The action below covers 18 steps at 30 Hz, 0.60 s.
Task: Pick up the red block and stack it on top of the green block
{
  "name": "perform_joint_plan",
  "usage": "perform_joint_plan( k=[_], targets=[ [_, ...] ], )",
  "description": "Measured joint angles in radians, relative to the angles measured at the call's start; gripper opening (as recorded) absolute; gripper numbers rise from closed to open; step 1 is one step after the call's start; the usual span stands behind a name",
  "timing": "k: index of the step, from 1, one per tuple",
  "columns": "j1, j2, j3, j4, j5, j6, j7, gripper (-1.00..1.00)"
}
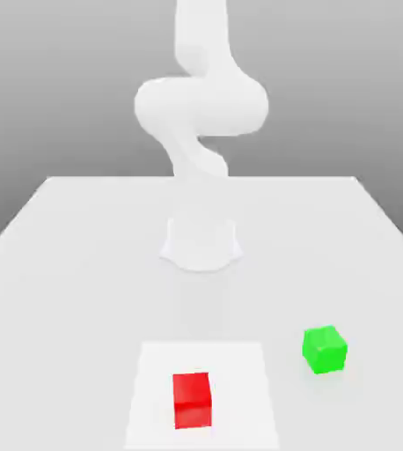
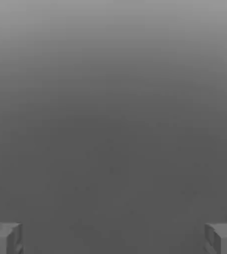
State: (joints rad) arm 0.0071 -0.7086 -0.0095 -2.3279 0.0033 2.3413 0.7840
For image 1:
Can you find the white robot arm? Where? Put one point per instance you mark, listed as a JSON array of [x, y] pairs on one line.
[[201, 105]]

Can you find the small red cube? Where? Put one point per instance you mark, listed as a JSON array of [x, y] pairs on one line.
[[191, 398]]

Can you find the small green cube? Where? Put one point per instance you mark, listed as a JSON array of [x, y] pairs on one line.
[[324, 350]]

